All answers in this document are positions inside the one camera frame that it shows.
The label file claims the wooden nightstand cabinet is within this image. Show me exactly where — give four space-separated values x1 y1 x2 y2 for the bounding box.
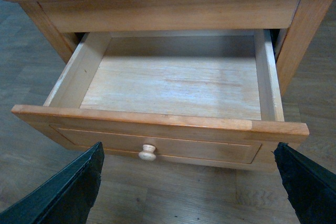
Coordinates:
5 0 333 93

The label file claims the wooden drawer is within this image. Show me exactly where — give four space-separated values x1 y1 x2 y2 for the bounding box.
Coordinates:
12 29 309 170

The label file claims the round wooden drawer knob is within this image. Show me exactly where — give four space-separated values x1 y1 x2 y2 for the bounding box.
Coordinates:
138 144 156 161

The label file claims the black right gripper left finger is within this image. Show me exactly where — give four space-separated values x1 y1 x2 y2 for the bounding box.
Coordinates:
1 142 104 223

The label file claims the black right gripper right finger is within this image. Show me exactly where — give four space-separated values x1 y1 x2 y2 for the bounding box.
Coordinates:
274 142 335 223

